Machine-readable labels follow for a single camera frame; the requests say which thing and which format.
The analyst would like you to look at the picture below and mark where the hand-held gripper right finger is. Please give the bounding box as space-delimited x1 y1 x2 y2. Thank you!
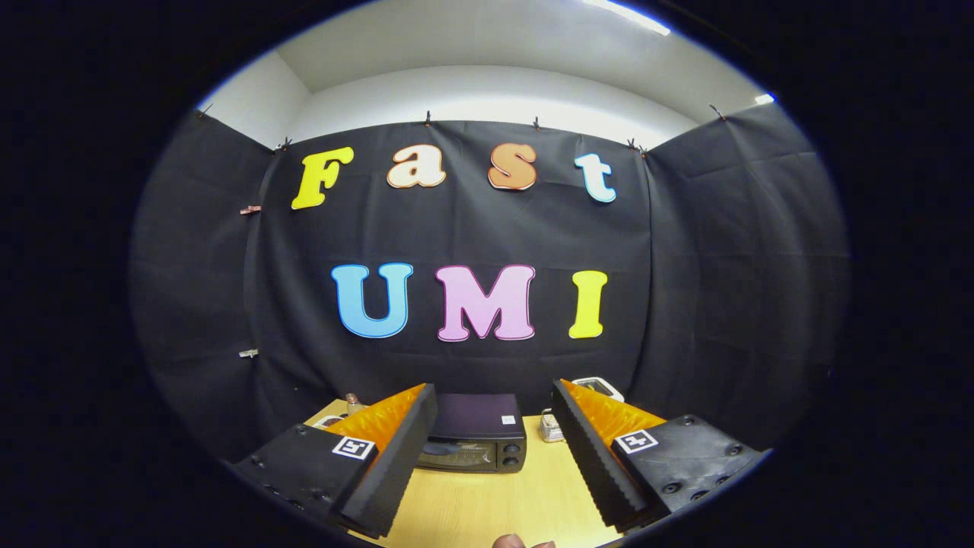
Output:
551 378 766 534

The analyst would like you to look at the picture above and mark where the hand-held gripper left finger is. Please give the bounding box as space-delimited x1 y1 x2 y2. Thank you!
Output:
232 383 440 540

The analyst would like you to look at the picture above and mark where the black toaster oven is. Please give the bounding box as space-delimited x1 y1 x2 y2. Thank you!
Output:
416 393 528 474

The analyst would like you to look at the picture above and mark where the white pop-up toaster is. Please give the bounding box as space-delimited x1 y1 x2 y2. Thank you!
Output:
571 376 626 404

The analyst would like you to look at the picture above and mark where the long ceiling light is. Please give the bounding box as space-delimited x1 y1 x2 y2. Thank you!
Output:
584 0 673 37

